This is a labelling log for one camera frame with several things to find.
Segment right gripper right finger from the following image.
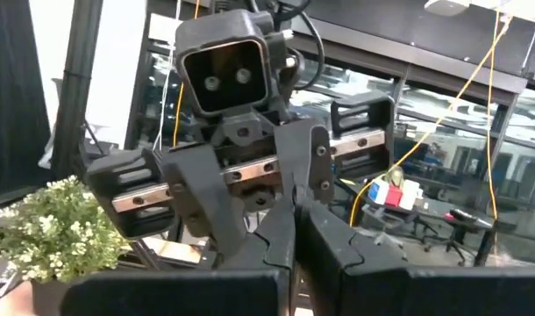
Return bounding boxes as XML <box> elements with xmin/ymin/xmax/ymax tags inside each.
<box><xmin>296</xmin><ymin>199</ymin><xmax>535</xmax><ymax>316</ymax></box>

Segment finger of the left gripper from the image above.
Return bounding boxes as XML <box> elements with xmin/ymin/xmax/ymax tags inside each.
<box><xmin>161</xmin><ymin>144</ymin><xmax>249</xmax><ymax>260</ymax></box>
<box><xmin>274</xmin><ymin>117</ymin><xmax>335</xmax><ymax>205</ymax></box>

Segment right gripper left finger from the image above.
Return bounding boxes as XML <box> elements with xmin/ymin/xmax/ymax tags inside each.
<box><xmin>59</xmin><ymin>199</ymin><xmax>296</xmax><ymax>316</ymax></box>

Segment black office chair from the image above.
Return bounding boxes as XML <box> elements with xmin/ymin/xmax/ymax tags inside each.
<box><xmin>424</xmin><ymin>208</ymin><xmax>499</xmax><ymax>267</ymax></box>

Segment red white blue box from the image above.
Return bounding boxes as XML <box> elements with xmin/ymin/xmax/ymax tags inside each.
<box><xmin>367</xmin><ymin>177</ymin><xmax>424</xmax><ymax>212</ymax></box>

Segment potted plant white flowers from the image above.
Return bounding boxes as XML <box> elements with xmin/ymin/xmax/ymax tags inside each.
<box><xmin>0</xmin><ymin>175</ymin><xmax>131</xmax><ymax>316</ymax></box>

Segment black curtain panel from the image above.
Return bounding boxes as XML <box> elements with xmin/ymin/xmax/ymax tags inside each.
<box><xmin>0</xmin><ymin>0</ymin><xmax>52</xmax><ymax>207</ymax></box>

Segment yellow cable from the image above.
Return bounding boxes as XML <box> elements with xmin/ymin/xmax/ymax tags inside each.
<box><xmin>172</xmin><ymin>0</ymin><xmax>202</xmax><ymax>148</ymax></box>
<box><xmin>349</xmin><ymin>15</ymin><xmax>512</xmax><ymax>227</ymax></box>
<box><xmin>485</xmin><ymin>11</ymin><xmax>500</xmax><ymax>220</ymax></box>

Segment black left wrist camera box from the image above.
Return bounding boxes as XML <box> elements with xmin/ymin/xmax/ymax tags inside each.
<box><xmin>174</xmin><ymin>8</ymin><xmax>295</xmax><ymax>119</ymax></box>

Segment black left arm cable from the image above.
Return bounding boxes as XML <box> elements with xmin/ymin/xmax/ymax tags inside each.
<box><xmin>249</xmin><ymin>0</ymin><xmax>326</xmax><ymax>92</ymax></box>

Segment black frame post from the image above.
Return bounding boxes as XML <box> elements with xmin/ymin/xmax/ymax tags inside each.
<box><xmin>52</xmin><ymin>0</ymin><xmax>104</xmax><ymax>179</ymax></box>

